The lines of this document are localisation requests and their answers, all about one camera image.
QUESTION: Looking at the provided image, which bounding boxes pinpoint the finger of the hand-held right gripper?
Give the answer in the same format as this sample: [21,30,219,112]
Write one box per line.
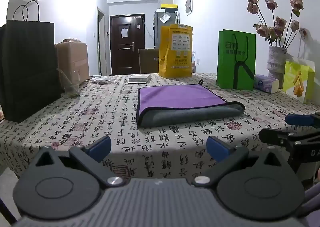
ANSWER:
[258,128,302,148]
[285,112,320,127]

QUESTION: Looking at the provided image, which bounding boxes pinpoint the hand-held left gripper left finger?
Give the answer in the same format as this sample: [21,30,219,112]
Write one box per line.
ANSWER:
[32,135,124,189]

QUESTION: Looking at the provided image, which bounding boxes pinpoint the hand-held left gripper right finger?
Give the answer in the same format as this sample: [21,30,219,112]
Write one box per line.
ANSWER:
[191,135,286,189]

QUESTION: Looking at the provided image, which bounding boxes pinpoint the purple and grey towel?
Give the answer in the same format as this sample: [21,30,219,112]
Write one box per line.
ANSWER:
[136,80,246,127]

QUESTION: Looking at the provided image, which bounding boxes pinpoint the printed tablecloth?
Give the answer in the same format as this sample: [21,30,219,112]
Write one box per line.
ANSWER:
[0,72,320,184]

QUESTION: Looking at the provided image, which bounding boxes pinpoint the light green paper bag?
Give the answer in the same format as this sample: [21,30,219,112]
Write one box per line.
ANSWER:
[282,59,316,104]

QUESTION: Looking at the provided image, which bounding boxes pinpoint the purple tissue pack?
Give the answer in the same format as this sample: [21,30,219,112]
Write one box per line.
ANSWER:
[253,74,280,94]

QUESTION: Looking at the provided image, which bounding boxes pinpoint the white vase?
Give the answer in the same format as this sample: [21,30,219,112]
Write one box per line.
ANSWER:
[266,46,288,90]

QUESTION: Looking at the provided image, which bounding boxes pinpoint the crumpled white tissue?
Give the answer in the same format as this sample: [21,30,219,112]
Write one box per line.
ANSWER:
[90,76,112,85]

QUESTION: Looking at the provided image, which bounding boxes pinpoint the clear glass cup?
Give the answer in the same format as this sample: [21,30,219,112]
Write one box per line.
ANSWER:
[56,68,81,98]

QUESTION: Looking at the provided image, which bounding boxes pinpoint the flat white box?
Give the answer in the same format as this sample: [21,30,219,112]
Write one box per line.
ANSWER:
[128,75,151,84]

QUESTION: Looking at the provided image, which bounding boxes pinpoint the brown cardboard box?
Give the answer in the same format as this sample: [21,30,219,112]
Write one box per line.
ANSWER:
[54,38,90,83]
[138,48,160,75]

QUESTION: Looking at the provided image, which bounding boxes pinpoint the dried pink flowers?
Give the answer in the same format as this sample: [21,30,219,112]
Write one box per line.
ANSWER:
[247,0,307,49]

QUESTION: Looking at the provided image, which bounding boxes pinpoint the black paper bag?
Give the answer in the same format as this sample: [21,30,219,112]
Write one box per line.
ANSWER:
[0,0,62,123]

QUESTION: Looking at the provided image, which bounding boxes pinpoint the dark brown door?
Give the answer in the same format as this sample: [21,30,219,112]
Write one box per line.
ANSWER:
[109,14,146,76]

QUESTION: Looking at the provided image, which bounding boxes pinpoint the yellow paper bag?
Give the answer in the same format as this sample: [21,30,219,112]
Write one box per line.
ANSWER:
[158,24,193,79]

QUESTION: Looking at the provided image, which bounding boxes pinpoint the grey refrigerator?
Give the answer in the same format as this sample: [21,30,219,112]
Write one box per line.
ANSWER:
[153,10,178,49]

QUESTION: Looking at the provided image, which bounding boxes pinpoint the yellow box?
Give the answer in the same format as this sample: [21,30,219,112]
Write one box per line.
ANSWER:
[160,4,178,13]

